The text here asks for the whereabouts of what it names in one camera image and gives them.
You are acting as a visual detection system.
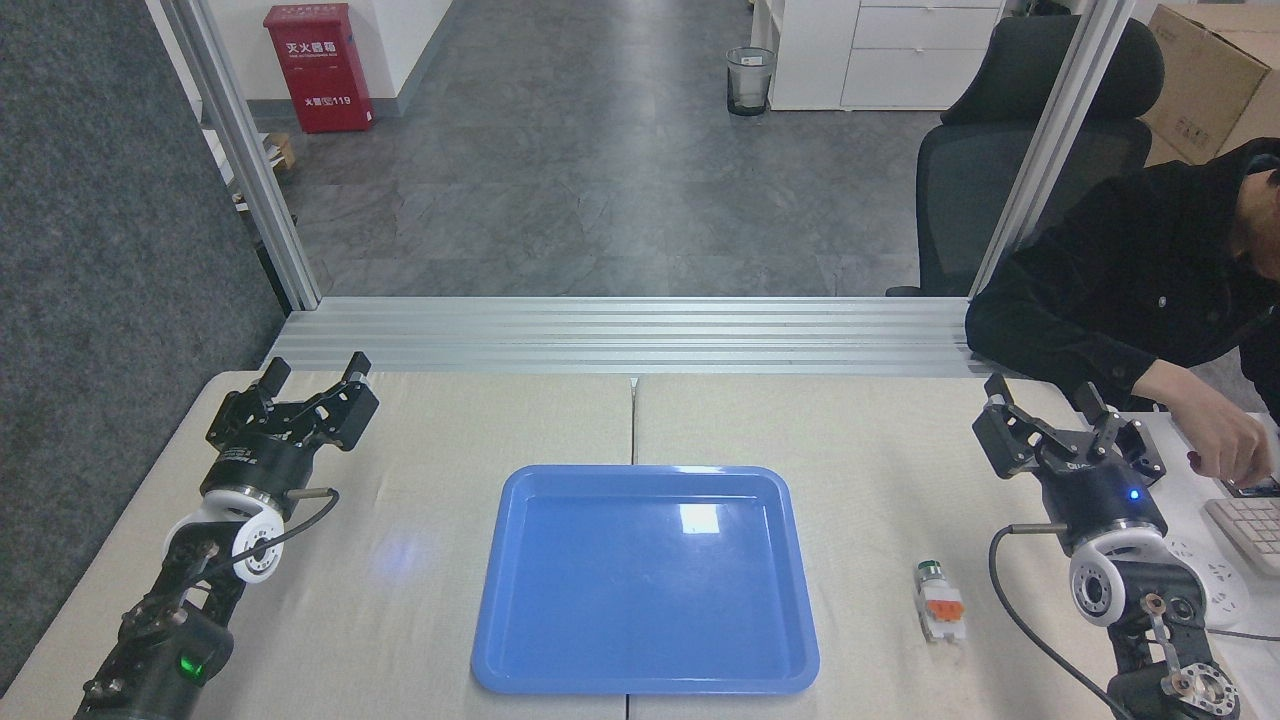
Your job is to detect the person's hand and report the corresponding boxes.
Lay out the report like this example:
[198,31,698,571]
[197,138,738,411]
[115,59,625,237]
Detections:
[1165,383,1277,488]

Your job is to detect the silver aluminium post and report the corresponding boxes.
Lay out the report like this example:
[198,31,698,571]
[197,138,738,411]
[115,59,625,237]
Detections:
[967,0,1140,299]
[158,0,324,312]

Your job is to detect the red fire extinguisher box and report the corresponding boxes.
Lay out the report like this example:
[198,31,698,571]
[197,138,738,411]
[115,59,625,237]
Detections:
[263,3,377,135]

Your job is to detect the grey trash bin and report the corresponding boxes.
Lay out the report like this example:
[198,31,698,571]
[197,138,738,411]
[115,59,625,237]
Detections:
[725,46,778,118]

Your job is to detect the large cardboard box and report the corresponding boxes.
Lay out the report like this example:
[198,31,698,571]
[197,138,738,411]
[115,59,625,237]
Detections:
[1137,3,1280,167]

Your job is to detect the black office chair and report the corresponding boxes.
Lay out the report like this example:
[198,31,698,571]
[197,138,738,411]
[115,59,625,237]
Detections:
[885,15,1167,299]

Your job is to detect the person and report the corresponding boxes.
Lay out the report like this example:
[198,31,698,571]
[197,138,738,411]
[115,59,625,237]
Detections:
[964,137,1280,423]

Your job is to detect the blue plastic tray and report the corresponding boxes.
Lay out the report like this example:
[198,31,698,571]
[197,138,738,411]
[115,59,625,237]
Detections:
[470,464,822,697]

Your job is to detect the white drawer cabinet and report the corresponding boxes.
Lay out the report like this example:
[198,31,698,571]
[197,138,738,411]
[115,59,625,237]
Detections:
[750,0,1007,113]

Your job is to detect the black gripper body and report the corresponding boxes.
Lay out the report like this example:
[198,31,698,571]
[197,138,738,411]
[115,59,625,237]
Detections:
[205,438,314,503]
[1040,455,1169,553]

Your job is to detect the white orange switch part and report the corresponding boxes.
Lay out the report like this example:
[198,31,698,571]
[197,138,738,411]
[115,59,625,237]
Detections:
[912,559,969,645]

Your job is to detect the grey felt partition panel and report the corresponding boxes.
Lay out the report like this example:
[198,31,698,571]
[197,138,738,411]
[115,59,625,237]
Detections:
[0,0,289,693]

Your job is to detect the white power strip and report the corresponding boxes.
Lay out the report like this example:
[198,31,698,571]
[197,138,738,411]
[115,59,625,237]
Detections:
[1160,534,1252,630]

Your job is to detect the white keyboard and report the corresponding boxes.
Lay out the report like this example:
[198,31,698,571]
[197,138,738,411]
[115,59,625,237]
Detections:
[1202,494,1280,580]

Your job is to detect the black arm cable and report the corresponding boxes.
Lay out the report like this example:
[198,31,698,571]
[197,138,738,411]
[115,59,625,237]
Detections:
[190,486,342,587]
[988,521,1137,720]

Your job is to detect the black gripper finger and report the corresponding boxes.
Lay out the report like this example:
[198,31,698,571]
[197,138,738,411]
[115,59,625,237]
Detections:
[1073,381,1167,488]
[972,372,1053,480]
[272,351,382,453]
[206,357,293,447]

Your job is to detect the silver aluminium rail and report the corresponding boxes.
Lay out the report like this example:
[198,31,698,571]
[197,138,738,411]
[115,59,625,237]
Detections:
[261,295,1006,379]

